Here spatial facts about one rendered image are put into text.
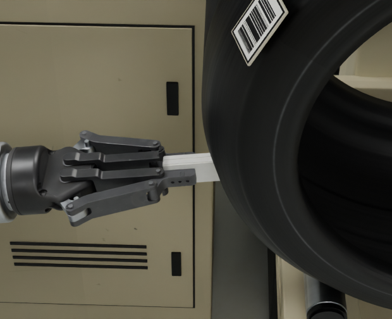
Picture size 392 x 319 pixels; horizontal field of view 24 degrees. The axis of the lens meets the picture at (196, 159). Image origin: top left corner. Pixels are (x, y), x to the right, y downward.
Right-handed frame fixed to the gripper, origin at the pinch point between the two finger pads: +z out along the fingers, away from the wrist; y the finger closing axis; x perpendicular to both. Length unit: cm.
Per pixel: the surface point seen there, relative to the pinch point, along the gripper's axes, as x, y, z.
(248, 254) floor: 103, 77, -4
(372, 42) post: 5.5, 27.1, 21.3
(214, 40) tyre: -20.3, -5.4, 4.4
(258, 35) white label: -24.3, -10.9, 8.6
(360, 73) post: 10.4, 27.1, 19.8
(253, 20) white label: -24.8, -9.4, 8.2
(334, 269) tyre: 4.4, -11.5, 13.6
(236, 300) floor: 103, 63, -7
